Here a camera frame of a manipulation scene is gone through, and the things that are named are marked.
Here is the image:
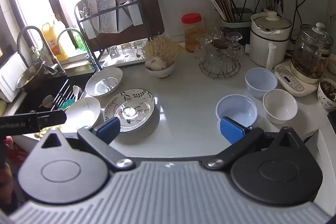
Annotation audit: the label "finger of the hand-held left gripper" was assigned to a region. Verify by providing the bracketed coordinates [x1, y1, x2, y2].
[36, 110, 67, 128]

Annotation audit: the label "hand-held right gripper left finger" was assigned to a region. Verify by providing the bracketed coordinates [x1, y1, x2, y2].
[39, 117, 135, 171]

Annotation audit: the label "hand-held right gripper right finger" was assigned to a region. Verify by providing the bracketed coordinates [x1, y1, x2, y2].
[202, 117, 302, 171]

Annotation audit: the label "translucent plastic bowl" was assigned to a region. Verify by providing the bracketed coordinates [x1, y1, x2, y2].
[216, 94, 259, 130]
[245, 68, 278, 99]

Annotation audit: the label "orange rimmed plate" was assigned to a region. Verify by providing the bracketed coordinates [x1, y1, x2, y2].
[64, 97, 102, 130]

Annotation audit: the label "dark leaf pattern plate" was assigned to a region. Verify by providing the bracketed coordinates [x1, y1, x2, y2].
[103, 88, 156, 133]

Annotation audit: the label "white plate grey swirl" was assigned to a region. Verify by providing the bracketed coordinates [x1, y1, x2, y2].
[85, 67, 123, 97]

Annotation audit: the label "plain white ceramic bowl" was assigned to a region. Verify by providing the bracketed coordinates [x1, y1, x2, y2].
[263, 89, 299, 124]

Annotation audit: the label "black kitchen sink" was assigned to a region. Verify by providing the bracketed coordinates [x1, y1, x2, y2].
[13, 67, 97, 136]

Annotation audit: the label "black sink drain rack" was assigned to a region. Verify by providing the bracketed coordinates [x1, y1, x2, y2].
[51, 79, 86, 112]

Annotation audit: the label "steel pot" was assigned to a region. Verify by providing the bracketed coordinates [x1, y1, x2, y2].
[16, 61, 46, 93]

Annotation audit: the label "white plastic board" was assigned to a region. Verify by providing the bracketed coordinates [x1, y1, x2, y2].
[0, 52, 26, 103]

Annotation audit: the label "white drain tray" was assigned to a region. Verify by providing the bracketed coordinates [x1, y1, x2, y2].
[102, 55, 147, 68]

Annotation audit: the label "clear glass tumbler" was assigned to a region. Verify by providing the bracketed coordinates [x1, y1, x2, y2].
[121, 43, 133, 62]
[108, 45, 120, 61]

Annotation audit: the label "yellow detergent bottle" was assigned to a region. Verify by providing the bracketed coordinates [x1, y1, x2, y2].
[41, 20, 70, 61]

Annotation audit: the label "garlic bulbs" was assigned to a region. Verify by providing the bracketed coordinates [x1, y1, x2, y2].
[146, 56, 167, 71]

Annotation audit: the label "green detergent bottle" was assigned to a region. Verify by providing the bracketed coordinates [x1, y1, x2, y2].
[70, 29, 85, 50]

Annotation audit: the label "red print glass tumbler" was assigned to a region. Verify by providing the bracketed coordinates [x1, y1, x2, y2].
[133, 40, 145, 59]

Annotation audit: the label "slim steel faucet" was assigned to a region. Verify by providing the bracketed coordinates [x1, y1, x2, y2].
[56, 28, 95, 67]

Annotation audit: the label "thick steel faucet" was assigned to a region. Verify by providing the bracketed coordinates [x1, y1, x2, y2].
[16, 26, 67, 75]

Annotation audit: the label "bundle of dry noodles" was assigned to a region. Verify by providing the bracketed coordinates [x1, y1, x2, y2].
[142, 32, 185, 67]

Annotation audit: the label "white electric cooker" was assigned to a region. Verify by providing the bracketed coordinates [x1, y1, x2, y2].
[249, 11, 293, 71]

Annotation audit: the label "black gas stove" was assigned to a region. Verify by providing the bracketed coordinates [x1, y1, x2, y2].
[326, 109, 336, 131]

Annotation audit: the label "leaf print bowl with grains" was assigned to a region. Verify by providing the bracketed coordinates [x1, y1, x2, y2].
[317, 77, 336, 110]

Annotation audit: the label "black knife rack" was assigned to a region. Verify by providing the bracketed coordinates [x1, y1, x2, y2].
[74, 0, 154, 71]

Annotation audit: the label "green white utensil holder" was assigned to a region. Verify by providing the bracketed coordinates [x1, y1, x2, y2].
[219, 12, 253, 38]

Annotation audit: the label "smooth steel cleaver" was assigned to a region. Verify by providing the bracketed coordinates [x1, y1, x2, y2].
[79, 0, 100, 40]

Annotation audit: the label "red lid plastic jar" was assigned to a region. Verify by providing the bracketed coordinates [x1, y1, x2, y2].
[181, 13, 202, 53]

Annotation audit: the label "glass electric kettle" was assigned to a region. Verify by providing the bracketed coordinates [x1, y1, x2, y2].
[274, 22, 336, 97]

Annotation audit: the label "hammered steel cleaver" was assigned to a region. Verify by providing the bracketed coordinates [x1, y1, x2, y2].
[94, 0, 118, 33]

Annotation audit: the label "white cutlery holder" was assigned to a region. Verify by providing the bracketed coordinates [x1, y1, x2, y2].
[127, 1, 144, 27]

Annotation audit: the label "bundle of dark utensils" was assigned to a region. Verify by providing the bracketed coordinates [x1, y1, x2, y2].
[228, 0, 248, 23]

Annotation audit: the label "bundle of chopsticks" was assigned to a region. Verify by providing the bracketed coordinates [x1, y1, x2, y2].
[209, 0, 237, 22]

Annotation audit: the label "dark wooden cutting board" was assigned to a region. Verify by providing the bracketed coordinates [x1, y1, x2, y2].
[79, 0, 165, 52]

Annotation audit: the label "wire cup rack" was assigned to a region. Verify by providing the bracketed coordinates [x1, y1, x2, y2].
[199, 56, 241, 80]

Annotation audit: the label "black power cable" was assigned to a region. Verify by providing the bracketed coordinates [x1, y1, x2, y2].
[290, 0, 310, 30]

